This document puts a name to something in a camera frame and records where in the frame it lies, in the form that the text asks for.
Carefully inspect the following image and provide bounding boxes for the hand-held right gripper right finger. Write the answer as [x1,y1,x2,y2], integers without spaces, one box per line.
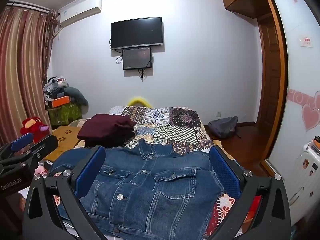
[209,145,292,240]

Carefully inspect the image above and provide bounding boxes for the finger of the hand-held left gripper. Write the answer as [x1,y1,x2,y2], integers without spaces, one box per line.
[0,132,34,159]
[0,134,59,168]

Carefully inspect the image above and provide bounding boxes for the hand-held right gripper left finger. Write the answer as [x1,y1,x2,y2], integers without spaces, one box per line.
[22,145,110,240]

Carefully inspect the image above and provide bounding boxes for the blue denim jeans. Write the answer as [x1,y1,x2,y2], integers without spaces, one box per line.
[49,138,225,234]

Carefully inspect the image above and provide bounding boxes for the red plush toy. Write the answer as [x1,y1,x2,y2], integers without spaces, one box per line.
[20,116,50,143]

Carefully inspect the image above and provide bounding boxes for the green cloth-covered cabinet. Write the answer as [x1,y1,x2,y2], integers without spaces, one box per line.
[47,102,83,127]

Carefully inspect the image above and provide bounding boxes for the black folded garment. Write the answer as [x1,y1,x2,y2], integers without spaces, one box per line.
[84,132,137,148]

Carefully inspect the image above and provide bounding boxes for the orange box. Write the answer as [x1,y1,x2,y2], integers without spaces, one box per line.
[51,95,71,107]

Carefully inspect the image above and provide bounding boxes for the grey backpack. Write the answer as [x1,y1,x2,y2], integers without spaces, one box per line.
[208,116,240,139]

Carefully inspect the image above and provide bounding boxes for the maroon folded garment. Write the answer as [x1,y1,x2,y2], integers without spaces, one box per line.
[77,114,137,141]

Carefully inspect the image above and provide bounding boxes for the patchwork printed bedspread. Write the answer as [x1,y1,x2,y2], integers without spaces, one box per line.
[44,105,263,240]

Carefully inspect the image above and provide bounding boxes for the striped red curtain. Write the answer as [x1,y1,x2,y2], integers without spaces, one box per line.
[0,4,59,150]

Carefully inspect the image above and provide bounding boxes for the white suitcase with stickers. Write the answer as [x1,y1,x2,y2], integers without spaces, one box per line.
[287,140,320,205]

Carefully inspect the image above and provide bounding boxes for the yellow curved object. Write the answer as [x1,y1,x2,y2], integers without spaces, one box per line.
[128,96,152,108]

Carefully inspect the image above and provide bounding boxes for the brown wooden door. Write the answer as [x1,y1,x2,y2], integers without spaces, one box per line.
[257,12,282,125]

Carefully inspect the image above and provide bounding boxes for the white wardrobe sliding door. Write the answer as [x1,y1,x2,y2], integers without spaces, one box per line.
[265,0,320,225]

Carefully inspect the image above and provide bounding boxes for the white air conditioner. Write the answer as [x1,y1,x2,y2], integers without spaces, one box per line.
[58,0,102,28]

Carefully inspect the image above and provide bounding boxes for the black monitor cable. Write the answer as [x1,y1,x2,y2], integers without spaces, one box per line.
[138,68,151,80]

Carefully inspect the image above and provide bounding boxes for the small black wall monitor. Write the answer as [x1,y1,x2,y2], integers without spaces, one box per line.
[122,47,152,70]

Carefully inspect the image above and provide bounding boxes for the black wall television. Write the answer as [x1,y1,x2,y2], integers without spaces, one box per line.
[111,17,164,51]

